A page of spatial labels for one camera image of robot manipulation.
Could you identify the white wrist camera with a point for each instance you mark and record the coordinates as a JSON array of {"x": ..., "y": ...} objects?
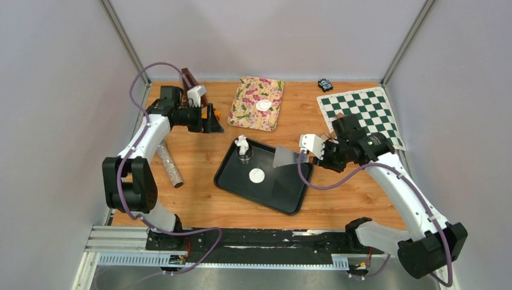
[
  {"x": 194, "y": 96},
  {"x": 311, "y": 143}
]

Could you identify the wooden handled metal scraper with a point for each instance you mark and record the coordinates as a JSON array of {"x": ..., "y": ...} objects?
[{"x": 284, "y": 156}]

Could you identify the silver glitter tube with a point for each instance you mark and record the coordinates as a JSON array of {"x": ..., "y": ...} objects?
[{"x": 169, "y": 165}]

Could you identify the small blue black toy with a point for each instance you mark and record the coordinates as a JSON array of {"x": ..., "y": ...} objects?
[{"x": 325, "y": 85}]

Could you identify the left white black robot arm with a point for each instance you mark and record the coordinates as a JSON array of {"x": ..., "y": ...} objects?
[{"x": 129, "y": 183}]

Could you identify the black baking tray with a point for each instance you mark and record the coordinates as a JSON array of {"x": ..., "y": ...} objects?
[{"x": 282, "y": 189}]

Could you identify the round cut dough wrapper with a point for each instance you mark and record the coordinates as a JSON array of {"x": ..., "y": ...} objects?
[{"x": 256, "y": 175}]

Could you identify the green white chess mat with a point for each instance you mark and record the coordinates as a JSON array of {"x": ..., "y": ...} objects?
[{"x": 370, "y": 106}]

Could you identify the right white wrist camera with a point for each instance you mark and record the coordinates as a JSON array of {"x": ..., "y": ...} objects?
[{"x": 311, "y": 143}]

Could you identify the orange toy car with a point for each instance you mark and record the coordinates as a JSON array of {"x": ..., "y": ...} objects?
[{"x": 216, "y": 113}]

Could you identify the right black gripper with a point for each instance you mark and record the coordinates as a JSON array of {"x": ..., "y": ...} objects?
[{"x": 325, "y": 164}]

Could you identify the floral rectangular tray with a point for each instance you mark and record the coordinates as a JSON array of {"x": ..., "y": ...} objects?
[{"x": 250, "y": 90}]

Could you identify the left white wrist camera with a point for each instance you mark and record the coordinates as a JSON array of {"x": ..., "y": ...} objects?
[{"x": 194, "y": 96}]

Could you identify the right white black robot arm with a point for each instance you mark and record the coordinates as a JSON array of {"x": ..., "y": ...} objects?
[{"x": 430, "y": 243}]

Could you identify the brown wooden metronome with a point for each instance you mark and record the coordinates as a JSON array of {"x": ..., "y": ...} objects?
[{"x": 188, "y": 82}]

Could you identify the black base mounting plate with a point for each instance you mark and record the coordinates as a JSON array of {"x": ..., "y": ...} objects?
[{"x": 260, "y": 246}]

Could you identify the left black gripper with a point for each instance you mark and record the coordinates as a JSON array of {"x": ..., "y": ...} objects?
[{"x": 210, "y": 125}]

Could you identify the aluminium frame rail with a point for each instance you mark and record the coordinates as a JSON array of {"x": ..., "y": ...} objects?
[{"x": 126, "y": 246}]

